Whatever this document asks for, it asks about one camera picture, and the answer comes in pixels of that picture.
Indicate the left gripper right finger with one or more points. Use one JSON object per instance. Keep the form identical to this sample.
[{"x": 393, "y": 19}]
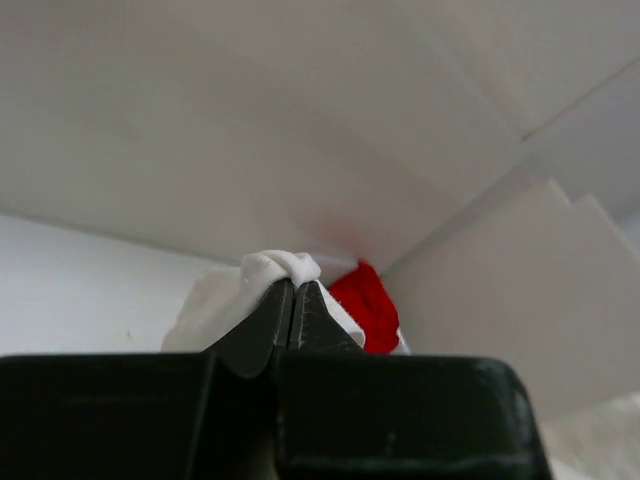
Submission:
[{"x": 314, "y": 330}]

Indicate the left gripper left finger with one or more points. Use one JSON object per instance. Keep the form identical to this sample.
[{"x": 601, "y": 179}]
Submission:
[{"x": 248, "y": 348}]

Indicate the white t shirt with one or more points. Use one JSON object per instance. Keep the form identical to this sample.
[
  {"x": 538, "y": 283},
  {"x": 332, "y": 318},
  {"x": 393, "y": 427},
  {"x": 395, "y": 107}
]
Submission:
[{"x": 223, "y": 297}]

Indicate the red t shirt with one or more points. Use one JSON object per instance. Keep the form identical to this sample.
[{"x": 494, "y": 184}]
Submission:
[{"x": 362, "y": 295}]

